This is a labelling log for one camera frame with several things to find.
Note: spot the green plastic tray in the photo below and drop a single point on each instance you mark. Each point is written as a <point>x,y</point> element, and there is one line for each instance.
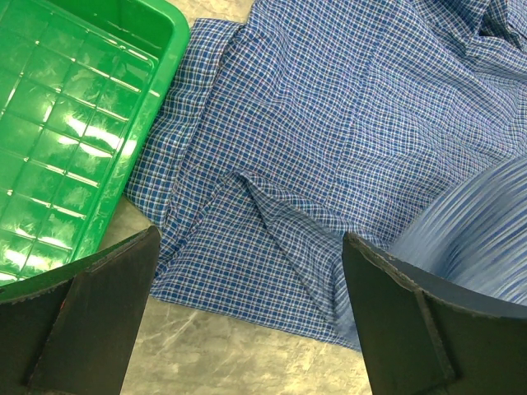
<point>81,84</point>

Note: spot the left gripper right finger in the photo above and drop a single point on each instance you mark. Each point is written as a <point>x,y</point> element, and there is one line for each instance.
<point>421,334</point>

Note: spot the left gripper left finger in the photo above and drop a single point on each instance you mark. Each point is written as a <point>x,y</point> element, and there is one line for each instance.
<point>72,330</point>

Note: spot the blue plaid long sleeve shirt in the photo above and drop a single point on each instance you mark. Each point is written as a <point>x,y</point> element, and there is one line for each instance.
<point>314,119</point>

